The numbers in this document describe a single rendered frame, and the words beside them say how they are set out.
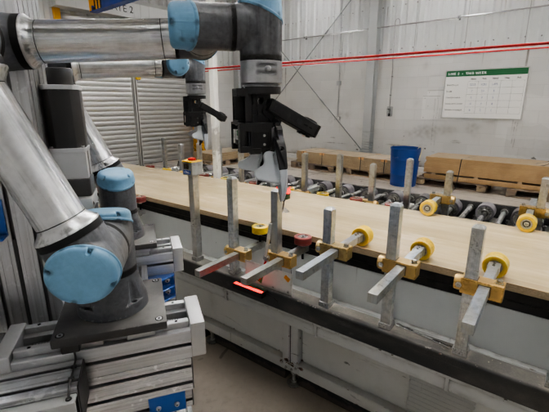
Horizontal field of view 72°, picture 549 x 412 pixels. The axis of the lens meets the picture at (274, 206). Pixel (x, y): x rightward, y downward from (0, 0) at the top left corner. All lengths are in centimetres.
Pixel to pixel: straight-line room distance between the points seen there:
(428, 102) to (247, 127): 824
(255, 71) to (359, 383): 164
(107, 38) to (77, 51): 6
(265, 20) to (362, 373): 164
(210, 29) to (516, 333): 138
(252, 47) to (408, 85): 838
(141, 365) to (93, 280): 32
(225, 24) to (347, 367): 167
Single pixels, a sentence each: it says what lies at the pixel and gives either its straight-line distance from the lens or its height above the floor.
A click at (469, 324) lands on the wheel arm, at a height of 96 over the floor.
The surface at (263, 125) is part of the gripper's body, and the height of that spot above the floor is 145.
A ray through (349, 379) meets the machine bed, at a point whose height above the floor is 19.
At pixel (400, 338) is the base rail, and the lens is 146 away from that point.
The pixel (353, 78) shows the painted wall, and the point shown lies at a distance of 961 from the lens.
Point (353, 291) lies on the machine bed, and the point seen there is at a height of 68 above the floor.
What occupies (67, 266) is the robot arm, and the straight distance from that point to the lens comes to 72.
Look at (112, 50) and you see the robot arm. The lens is 82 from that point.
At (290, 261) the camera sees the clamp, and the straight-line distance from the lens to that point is 157.
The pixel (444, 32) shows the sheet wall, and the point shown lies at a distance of 889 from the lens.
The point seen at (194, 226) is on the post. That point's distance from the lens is 193.
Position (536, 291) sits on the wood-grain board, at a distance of 152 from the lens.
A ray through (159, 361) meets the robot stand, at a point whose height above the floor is 91.
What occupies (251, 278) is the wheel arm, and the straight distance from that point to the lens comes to 144.
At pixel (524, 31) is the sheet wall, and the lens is 858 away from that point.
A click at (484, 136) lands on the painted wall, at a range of 856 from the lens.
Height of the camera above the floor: 149
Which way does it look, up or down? 15 degrees down
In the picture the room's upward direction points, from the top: straight up
